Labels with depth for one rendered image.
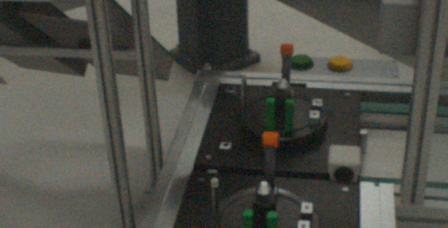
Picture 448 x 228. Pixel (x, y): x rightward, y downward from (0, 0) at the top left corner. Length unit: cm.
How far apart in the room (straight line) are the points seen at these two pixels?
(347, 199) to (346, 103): 25
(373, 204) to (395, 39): 23
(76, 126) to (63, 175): 15
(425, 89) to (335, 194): 19
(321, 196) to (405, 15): 27
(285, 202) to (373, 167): 24
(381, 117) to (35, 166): 60
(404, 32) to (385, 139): 34
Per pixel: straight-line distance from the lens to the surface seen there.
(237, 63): 151
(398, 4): 89
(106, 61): 88
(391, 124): 125
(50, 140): 136
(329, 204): 99
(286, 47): 115
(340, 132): 113
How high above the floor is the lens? 160
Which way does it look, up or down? 32 degrees down
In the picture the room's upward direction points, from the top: 3 degrees counter-clockwise
